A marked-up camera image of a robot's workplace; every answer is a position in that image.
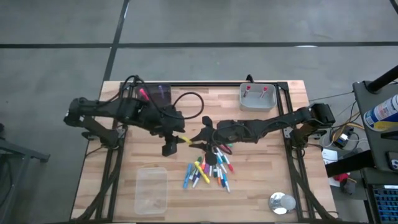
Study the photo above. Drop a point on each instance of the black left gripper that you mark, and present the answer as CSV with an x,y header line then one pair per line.
x,y
164,118

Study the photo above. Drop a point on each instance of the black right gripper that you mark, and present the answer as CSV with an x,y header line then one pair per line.
x,y
224,130

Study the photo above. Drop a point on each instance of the yellow highlighter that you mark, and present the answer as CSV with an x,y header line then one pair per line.
x,y
202,172
186,139

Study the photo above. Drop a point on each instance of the purple highlighter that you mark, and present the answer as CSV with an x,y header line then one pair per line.
x,y
161,91

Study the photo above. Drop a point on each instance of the pink highlighter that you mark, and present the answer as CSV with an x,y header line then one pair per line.
x,y
144,94

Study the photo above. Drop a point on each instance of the bright red dry-erase marker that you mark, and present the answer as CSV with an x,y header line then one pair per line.
x,y
263,91

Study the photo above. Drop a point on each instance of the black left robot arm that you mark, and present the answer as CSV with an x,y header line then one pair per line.
x,y
99,107

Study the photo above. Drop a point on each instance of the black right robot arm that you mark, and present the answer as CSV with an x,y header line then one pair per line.
x,y
280,121

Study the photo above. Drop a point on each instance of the orange-pink marker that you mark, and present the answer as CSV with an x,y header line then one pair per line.
x,y
203,164

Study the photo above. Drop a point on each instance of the slim red marker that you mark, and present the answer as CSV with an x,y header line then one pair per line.
x,y
226,148

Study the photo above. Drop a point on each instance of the purple marker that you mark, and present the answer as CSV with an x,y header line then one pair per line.
x,y
207,169

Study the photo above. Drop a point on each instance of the thin white teal-capped marker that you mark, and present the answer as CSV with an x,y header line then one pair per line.
x,y
221,163

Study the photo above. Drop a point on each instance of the white green-capped marker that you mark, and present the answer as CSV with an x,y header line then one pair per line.
x,y
193,174

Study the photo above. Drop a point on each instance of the dark green-capped marker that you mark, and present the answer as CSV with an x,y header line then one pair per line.
x,y
215,172

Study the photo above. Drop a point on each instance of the light blue highlighter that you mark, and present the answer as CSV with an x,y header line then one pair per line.
x,y
187,175

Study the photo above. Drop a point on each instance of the thin white red-capped marker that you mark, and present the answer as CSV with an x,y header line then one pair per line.
x,y
230,168

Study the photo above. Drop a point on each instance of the thin orange marker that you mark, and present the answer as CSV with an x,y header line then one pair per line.
x,y
219,180

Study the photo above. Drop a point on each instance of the white blue-capped marker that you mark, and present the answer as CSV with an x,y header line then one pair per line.
x,y
194,184

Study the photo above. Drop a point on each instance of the thin dark blue marker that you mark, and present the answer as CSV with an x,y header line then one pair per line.
x,y
222,182

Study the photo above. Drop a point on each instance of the dark grey plastic bin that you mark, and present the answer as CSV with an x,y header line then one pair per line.
x,y
154,93

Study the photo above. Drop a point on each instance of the thin white light-blue marker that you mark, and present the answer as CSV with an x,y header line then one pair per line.
x,y
227,186

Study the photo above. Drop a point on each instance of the clear plastic container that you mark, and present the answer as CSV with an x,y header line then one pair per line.
x,y
151,193

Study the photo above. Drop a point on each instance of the light grey plastic bin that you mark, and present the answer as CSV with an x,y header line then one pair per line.
x,y
258,104

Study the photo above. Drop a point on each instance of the shiny metal cup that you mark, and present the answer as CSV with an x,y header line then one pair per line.
x,y
278,202

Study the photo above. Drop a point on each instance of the white paper sheet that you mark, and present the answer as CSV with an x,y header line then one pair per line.
x,y
329,157

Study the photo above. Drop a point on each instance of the small power adapter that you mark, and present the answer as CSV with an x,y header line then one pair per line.
x,y
342,140

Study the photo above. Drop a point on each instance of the small red object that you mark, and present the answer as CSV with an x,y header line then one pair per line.
x,y
341,177

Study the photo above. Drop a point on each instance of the black flat bar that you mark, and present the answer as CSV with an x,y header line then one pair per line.
x,y
348,164

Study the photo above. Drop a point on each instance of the grey metal stand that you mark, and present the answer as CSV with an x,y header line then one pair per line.
x,y
18,151

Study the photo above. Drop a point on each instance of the dark grey equipment cart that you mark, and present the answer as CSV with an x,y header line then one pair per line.
x,y
373,143

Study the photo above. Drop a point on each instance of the white blue yellow spray can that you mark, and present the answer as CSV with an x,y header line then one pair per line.
x,y
382,115

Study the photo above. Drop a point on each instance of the black pole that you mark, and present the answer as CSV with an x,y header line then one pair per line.
x,y
382,80

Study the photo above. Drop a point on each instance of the dark smartphone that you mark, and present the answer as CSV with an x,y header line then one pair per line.
x,y
394,161

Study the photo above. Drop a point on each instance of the backlit keyboard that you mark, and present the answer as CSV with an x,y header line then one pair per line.
x,y
387,205

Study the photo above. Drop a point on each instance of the black frame bracket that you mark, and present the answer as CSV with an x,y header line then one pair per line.
x,y
249,79
136,79

